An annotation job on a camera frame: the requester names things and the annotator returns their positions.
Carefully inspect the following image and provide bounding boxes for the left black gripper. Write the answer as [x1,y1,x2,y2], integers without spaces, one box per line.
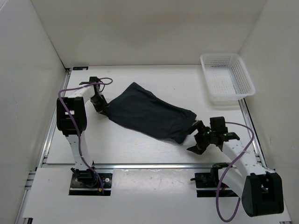
[89,94,109,116]

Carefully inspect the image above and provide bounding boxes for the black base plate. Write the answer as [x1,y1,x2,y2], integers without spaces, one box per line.
[69,173,113,196]
[190,163,228,197]

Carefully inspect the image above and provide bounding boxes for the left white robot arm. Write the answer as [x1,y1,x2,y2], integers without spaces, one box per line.
[57,77,113,187]

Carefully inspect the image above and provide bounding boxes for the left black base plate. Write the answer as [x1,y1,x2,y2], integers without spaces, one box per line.
[69,173,113,196]

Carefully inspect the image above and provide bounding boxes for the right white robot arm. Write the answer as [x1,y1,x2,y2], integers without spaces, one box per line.
[187,117,284,217]

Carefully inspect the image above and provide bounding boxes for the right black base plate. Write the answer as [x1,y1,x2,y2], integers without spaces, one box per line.
[190,163,228,197]

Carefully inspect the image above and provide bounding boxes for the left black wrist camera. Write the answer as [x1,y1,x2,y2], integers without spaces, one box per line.
[89,77,100,85]

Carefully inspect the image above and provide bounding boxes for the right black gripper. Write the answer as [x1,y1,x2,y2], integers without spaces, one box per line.
[180,120,216,154]

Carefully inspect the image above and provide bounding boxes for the aluminium frame rail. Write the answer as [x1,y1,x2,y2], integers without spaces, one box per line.
[14,67,73,224]

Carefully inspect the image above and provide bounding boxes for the small blue label sticker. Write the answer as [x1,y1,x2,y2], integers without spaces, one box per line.
[72,66,89,70]

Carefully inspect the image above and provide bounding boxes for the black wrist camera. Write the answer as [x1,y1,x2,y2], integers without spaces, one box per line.
[210,117,228,134]
[89,77,100,85]

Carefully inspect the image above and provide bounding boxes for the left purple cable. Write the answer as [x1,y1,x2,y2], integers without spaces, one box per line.
[57,77,114,196]

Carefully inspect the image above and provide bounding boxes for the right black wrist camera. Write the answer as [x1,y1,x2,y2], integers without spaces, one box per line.
[210,117,228,134]

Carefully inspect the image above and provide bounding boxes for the dark navy shorts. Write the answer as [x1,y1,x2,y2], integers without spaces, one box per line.
[108,82,197,144]

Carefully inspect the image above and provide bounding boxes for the white plastic perforated basket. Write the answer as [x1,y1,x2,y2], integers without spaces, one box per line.
[200,53,256,104]

